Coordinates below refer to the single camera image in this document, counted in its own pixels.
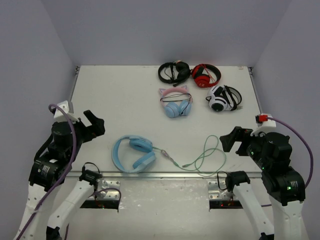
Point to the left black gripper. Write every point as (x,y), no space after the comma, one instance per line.
(87,128)

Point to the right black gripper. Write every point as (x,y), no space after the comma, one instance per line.
(228,140)

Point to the light blue headphones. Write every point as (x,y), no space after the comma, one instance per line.
(132,154)

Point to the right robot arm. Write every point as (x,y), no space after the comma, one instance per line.
(271,152)

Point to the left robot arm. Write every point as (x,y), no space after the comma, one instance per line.
(51,165)

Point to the white black striped headphones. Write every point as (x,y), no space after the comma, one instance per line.
(224,98)

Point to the pink cat ear headphones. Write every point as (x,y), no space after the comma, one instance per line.
(176,101)

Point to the red headphones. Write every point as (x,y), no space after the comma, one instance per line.
(206,75)

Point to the black headset with microphone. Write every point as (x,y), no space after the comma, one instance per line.
(174,73)

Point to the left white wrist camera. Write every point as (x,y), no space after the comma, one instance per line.
(62,110)

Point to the right metal mounting bracket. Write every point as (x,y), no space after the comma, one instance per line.
(215,193)

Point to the metal mounting bracket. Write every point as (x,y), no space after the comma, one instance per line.
(215,193)
(108,189)

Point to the aluminium table rail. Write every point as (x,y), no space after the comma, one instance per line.
(160,175)

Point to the left metal mounting bracket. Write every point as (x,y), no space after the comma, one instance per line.
(108,189)

